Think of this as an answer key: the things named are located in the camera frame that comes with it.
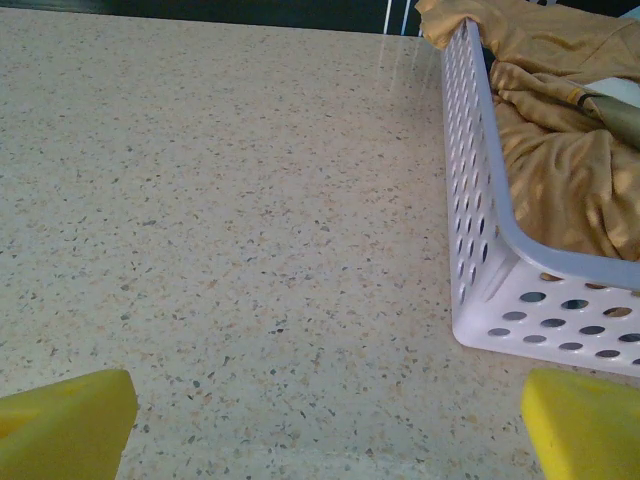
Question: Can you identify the white perforated plastic basket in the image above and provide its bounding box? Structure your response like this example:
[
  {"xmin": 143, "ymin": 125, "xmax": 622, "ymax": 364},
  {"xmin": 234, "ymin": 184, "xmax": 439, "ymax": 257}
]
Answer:
[{"xmin": 439, "ymin": 17, "xmax": 640, "ymax": 379}]

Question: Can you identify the tan t-shirt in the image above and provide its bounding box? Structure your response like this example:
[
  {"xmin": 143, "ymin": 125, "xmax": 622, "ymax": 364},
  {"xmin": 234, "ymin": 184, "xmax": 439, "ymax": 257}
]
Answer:
[{"xmin": 414, "ymin": 0, "xmax": 640, "ymax": 264}]

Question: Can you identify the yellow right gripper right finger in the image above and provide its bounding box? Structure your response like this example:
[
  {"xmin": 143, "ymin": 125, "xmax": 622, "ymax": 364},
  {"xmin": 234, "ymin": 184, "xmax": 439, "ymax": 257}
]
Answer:
[{"xmin": 520, "ymin": 368, "xmax": 640, "ymax": 480}]

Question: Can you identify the grey t-shirt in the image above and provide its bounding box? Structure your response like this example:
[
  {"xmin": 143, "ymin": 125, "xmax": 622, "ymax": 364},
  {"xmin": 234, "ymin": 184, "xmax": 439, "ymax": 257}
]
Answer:
[{"xmin": 567, "ymin": 74, "xmax": 640, "ymax": 151}]

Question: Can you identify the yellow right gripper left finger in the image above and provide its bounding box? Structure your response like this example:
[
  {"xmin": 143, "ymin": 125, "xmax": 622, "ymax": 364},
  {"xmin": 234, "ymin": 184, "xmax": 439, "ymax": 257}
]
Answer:
[{"xmin": 0, "ymin": 368, "xmax": 139, "ymax": 480}]

